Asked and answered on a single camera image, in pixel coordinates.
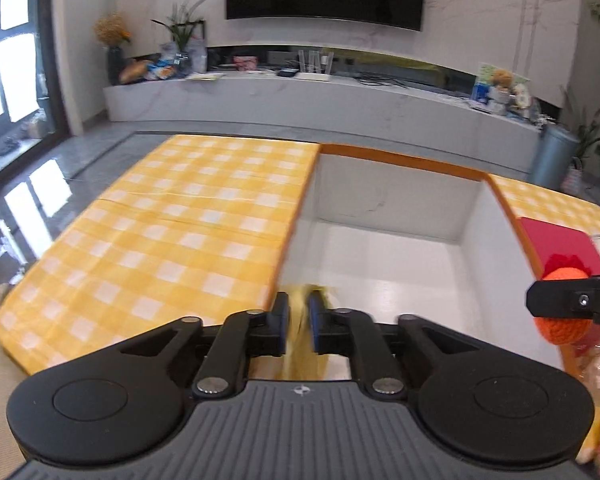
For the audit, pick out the white marble television cabinet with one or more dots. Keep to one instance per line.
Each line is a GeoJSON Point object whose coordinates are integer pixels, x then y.
{"type": "Point", "coordinates": [305, 105]}

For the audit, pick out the green leafy plant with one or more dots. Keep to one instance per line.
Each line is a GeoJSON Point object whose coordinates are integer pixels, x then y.
{"type": "Point", "coordinates": [182, 22]}

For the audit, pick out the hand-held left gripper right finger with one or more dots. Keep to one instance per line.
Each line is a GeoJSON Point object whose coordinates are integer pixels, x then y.
{"type": "Point", "coordinates": [314, 326]}

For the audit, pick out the yellow dried flower bunch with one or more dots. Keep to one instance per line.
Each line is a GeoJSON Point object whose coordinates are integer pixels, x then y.
{"type": "Point", "coordinates": [111, 30]}

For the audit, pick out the yellow checkered tablecloth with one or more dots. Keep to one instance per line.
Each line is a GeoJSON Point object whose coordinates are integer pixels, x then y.
{"type": "Point", "coordinates": [155, 240]}

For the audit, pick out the brown teddy bear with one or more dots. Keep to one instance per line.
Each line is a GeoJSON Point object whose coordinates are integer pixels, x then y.
{"type": "Point", "coordinates": [501, 85]}

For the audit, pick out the orange-rimmed white cardboard box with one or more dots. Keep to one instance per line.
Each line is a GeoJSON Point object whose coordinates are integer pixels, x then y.
{"type": "Point", "coordinates": [405, 280]}

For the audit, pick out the pink box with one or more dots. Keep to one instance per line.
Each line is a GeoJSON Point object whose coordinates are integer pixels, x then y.
{"type": "Point", "coordinates": [245, 63]}

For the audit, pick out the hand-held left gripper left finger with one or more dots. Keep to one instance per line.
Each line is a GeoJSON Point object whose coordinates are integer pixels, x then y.
{"type": "Point", "coordinates": [281, 324]}

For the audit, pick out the clear plastic bag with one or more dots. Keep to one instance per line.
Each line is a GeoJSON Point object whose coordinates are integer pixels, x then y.
{"type": "Point", "coordinates": [198, 56]}

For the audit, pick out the orange crochet ball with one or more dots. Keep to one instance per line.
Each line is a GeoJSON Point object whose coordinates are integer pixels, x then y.
{"type": "Point", "coordinates": [560, 332]}

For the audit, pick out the white router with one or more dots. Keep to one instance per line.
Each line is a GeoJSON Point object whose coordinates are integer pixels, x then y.
{"type": "Point", "coordinates": [316, 76]}

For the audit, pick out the green poster card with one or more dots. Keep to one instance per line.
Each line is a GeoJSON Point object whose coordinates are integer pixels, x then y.
{"type": "Point", "coordinates": [485, 72]}

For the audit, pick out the sheets of paper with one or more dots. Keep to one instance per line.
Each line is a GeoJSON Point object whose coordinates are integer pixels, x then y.
{"type": "Point", "coordinates": [205, 77]}

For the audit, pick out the glass vase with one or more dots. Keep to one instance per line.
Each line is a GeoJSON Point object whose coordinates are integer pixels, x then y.
{"type": "Point", "coordinates": [182, 62]}

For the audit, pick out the red cloth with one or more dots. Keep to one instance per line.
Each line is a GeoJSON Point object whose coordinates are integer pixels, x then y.
{"type": "Point", "coordinates": [560, 237]}

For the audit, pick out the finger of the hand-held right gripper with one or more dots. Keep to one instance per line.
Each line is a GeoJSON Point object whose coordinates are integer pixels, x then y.
{"type": "Point", "coordinates": [560, 297]}

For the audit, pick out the dark vase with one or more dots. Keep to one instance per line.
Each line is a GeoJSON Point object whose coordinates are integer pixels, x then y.
{"type": "Point", "coordinates": [115, 65]}

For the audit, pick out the black-framed glass door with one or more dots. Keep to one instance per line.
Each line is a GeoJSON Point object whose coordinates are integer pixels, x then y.
{"type": "Point", "coordinates": [50, 50]}

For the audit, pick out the blue snack bags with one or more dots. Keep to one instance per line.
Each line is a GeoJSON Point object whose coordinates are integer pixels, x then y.
{"type": "Point", "coordinates": [162, 69]}

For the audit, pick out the small dark box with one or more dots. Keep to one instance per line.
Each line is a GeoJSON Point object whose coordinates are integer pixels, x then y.
{"type": "Point", "coordinates": [287, 73]}

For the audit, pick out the brown bread loaf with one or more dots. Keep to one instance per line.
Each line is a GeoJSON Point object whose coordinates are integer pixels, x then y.
{"type": "Point", "coordinates": [135, 71]}

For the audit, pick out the yellow snack packet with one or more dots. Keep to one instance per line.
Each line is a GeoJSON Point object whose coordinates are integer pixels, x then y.
{"type": "Point", "coordinates": [300, 355]}

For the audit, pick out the potted plant with long leaves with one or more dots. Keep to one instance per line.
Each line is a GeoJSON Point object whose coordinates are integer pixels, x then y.
{"type": "Point", "coordinates": [587, 135]}

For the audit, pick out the grey trash bin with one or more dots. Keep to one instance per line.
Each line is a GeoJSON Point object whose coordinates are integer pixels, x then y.
{"type": "Point", "coordinates": [552, 157]}

